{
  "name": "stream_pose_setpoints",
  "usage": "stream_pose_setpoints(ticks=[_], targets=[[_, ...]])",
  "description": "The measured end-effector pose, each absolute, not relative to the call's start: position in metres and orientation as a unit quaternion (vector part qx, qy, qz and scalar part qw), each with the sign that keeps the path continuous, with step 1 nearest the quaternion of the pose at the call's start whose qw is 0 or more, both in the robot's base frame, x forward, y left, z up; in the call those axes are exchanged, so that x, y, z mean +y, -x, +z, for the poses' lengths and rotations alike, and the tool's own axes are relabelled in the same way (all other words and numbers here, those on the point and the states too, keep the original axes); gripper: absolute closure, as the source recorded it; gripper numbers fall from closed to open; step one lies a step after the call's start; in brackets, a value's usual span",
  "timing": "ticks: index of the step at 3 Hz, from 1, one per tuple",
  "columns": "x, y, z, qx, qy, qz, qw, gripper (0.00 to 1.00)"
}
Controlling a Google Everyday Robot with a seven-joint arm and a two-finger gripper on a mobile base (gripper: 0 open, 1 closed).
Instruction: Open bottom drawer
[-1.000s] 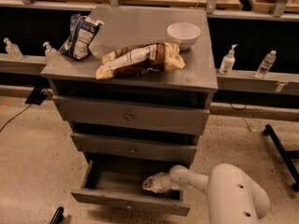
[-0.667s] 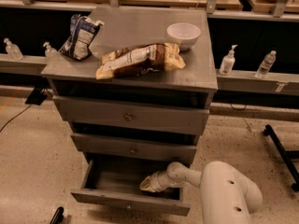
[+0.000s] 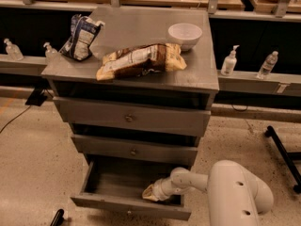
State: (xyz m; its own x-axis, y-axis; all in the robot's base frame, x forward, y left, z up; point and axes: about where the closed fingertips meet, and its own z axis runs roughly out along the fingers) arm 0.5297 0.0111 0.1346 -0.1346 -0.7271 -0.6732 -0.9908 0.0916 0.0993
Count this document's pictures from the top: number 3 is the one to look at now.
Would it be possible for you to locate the grey middle drawer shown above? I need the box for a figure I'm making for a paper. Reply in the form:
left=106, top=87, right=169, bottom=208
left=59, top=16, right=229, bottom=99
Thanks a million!
left=71, top=134, right=198, bottom=166

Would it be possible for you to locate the white bowl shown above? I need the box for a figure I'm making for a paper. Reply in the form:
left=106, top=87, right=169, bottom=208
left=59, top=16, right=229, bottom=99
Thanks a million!
left=167, top=23, right=202, bottom=51

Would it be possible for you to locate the black stand leg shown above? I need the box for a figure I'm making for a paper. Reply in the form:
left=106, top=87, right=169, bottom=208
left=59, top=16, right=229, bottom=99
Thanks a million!
left=264, top=125, right=301, bottom=194

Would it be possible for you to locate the grey bottom drawer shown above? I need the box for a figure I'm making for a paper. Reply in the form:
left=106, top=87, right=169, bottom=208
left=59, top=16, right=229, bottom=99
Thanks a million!
left=71, top=155, right=191, bottom=220

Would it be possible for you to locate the blue white snack bag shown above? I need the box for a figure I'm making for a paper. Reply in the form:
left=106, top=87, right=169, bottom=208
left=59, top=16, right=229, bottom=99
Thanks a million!
left=60, top=14, right=105, bottom=61

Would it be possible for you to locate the grey top drawer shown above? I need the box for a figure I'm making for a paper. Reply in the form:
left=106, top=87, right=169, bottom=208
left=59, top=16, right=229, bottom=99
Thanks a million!
left=54, top=97, right=211, bottom=137

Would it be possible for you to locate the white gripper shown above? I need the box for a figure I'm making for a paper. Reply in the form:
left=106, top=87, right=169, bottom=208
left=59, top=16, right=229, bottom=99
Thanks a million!
left=142, top=178, right=177, bottom=202

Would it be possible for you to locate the clear water bottle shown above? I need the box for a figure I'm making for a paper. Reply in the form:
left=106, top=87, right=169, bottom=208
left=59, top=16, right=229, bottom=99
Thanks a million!
left=257, top=51, right=278, bottom=79

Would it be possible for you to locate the clear sanitizer bottle near cabinet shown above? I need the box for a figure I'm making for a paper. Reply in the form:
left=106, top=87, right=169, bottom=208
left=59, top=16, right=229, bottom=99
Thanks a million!
left=43, top=42, right=57, bottom=60

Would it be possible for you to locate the black floor box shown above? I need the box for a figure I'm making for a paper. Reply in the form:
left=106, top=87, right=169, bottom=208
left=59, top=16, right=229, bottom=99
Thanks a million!
left=25, top=89, right=47, bottom=106

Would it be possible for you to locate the white pump bottle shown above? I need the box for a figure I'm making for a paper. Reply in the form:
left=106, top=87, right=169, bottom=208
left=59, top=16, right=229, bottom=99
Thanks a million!
left=221, top=45, right=238, bottom=76

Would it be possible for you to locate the black floor cable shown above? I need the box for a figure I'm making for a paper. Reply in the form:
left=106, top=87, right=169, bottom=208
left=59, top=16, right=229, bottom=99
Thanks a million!
left=0, top=105, right=32, bottom=135

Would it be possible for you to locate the clear sanitizer bottle far left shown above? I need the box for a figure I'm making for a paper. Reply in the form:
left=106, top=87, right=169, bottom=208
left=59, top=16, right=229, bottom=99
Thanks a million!
left=4, top=39, right=24, bottom=61

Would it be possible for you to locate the grey drawer cabinet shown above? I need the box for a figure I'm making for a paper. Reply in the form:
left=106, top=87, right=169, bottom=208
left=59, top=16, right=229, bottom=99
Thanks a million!
left=40, top=6, right=220, bottom=186

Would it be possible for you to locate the brown yellow chip bag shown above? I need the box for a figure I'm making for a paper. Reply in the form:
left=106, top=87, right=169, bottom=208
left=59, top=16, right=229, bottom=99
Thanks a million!
left=96, top=43, right=186, bottom=81

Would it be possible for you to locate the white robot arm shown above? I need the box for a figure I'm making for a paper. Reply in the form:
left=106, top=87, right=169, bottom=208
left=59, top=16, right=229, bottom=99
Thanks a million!
left=142, top=160, right=274, bottom=226

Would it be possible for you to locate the black object bottom edge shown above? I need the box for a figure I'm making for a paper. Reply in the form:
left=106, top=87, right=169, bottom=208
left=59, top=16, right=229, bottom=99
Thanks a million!
left=50, top=209, right=64, bottom=226

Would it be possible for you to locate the grey drawer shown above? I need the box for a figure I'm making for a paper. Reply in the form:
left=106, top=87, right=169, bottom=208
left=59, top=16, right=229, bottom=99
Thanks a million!
left=71, top=134, right=198, bottom=166
left=54, top=97, right=211, bottom=137
left=71, top=155, right=191, bottom=220

